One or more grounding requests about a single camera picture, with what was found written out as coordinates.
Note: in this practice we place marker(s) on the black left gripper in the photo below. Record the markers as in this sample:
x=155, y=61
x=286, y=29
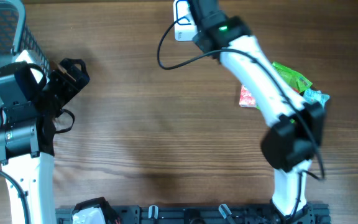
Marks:
x=81, y=77

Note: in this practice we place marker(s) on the red Kleenex tissue pack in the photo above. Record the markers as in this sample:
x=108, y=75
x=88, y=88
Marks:
x=246, y=100

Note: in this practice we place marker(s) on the green snack bag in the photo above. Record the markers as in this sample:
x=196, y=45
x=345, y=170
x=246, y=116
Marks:
x=294, y=79

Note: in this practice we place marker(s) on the pale teal wipes packet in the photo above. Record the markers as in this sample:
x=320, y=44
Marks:
x=313, y=96

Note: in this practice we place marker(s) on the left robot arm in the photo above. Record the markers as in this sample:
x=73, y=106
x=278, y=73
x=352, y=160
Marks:
x=30, y=179

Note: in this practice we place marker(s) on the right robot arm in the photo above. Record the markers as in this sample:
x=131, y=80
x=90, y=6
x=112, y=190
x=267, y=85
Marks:
x=295, y=126

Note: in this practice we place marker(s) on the white barcode scanner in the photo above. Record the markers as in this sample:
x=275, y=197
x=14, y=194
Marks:
x=185, y=28

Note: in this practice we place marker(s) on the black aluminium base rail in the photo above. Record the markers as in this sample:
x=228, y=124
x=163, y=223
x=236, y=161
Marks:
x=312, y=213

